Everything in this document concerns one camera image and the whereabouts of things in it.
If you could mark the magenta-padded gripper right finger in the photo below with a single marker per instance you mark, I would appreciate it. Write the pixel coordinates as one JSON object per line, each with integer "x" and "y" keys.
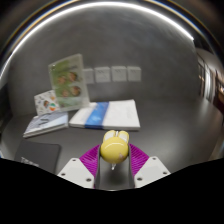
{"x": 140, "y": 161}

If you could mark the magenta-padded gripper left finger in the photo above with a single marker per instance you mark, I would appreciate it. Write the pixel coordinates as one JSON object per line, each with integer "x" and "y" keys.
{"x": 88, "y": 163}

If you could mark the yellow rabbit-shaped computer mouse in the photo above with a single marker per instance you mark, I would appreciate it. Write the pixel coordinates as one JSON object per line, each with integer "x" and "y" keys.
{"x": 114, "y": 150}

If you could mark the black mouse pad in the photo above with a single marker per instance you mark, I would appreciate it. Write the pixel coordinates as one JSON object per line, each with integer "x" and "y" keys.
{"x": 40, "y": 155}

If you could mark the white book with blue band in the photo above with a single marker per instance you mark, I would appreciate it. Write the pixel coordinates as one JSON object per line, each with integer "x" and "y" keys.
{"x": 120, "y": 115}

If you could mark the grey striped book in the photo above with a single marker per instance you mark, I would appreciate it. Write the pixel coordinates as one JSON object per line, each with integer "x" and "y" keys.
{"x": 46, "y": 123}

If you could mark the colourful sticker card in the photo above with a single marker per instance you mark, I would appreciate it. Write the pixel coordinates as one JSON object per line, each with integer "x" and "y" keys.
{"x": 45, "y": 101}

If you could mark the green acrylic sign stand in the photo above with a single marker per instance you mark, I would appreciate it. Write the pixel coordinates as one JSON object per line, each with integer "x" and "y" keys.
{"x": 68, "y": 83}

